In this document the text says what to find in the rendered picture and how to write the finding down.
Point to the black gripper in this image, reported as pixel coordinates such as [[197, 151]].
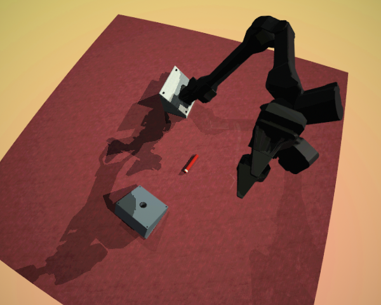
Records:
[[277, 128]]

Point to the grey metal panel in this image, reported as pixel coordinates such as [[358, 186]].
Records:
[[140, 210]]

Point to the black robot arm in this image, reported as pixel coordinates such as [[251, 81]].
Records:
[[318, 105]]

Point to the red peg with white band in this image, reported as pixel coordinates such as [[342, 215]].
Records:
[[191, 163]]

